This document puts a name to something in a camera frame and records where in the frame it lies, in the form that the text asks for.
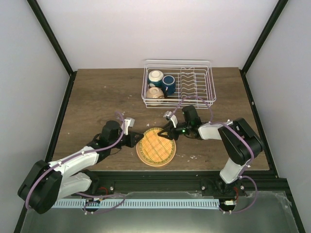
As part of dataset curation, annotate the cream orange plate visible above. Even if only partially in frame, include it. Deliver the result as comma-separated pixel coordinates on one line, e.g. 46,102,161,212
136,141,176,167

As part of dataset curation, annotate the round bamboo steamer tray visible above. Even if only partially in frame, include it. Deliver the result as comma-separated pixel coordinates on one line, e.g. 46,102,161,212
136,127,176,167

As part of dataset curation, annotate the dark blue mug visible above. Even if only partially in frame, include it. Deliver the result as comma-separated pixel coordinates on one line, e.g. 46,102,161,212
161,75,176,96

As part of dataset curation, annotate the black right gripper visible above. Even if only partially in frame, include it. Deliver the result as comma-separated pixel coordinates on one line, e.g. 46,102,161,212
157,122,191,141

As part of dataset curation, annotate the white wire dish rack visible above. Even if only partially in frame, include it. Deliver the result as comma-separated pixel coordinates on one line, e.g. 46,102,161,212
141,59,216,108

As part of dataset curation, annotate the right black frame post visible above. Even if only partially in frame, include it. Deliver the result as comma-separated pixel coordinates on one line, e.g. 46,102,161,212
242,0,288,74

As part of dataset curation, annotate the small white bowl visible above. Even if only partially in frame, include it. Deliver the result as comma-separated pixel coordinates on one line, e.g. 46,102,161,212
146,87,164,99

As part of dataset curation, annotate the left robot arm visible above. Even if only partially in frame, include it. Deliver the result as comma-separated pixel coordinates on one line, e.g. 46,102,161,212
17,117,144,214

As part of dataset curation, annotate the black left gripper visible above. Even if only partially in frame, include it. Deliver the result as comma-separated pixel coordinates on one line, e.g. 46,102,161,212
110,131,144,149

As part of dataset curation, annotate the black frame post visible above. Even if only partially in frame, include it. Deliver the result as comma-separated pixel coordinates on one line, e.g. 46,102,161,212
27,0,74,76
242,0,288,74

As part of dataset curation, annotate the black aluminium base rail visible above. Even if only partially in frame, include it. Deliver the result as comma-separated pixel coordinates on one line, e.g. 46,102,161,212
92,170,290,198

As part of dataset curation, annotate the light blue slotted cable duct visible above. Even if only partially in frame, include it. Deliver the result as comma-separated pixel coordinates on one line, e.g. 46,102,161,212
53,199,220,209

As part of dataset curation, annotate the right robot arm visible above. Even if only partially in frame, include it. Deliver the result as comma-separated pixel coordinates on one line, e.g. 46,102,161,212
157,105,264,196

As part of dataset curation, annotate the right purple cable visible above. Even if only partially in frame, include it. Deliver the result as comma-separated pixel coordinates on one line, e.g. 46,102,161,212
171,96,258,214

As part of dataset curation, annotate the white bowl teal outside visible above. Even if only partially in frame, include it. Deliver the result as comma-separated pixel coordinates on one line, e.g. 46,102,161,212
147,70,164,87

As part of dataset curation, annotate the left black frame post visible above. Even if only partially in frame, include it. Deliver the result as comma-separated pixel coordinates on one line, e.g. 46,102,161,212
27,0,74,76

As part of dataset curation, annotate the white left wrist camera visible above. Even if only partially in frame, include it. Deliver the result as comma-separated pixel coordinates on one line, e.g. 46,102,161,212
121,117,135,135

